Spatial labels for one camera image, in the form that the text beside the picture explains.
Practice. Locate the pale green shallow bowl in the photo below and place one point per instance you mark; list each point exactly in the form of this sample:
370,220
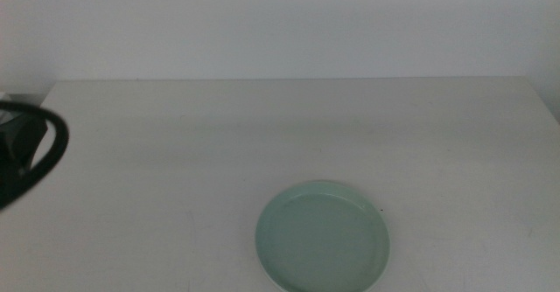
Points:
321,239

